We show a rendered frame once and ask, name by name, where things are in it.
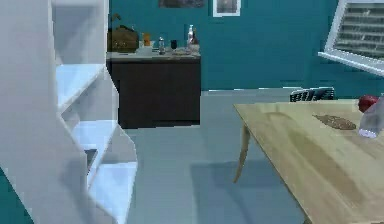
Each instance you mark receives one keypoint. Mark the red apple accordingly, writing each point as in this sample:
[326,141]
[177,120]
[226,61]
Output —
[366,101]

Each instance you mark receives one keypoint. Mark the clear glass bottle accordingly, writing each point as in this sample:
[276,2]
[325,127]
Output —
[372,120]

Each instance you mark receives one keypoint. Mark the orange cup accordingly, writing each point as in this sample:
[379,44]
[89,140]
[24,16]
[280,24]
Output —
[146,39]

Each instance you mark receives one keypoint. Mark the white shelf unit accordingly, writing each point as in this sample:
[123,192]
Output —
[40,133]

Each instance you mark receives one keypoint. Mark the clear tall bottle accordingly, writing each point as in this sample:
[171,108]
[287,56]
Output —
[191,37]

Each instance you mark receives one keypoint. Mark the light wooden table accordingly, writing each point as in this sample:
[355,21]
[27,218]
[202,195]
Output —
[320,156]

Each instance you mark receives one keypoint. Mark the black slatted chair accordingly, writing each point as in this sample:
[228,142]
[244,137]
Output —
[311,94]

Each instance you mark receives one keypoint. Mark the black cup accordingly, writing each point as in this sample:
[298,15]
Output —
[173,44]

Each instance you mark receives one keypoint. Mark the dark brown cabinet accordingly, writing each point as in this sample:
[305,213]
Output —
[156,90]

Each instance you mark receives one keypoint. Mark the small grey bottle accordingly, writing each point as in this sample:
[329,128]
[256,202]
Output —
[161,45]

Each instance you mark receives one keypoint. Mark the white framed picture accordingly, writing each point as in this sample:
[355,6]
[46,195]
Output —
[227,7]

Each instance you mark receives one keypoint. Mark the white framed window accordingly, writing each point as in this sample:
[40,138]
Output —
[358,33]

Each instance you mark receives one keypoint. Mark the dark frameless picture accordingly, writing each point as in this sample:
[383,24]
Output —
[181,3]

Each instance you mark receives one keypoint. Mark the brown flat bread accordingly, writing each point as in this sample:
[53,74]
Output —
[336,122]

